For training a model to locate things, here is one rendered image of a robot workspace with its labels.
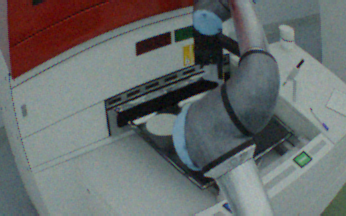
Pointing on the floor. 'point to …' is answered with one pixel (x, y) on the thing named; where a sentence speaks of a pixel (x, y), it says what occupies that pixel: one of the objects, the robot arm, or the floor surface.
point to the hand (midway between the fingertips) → (222, 83)
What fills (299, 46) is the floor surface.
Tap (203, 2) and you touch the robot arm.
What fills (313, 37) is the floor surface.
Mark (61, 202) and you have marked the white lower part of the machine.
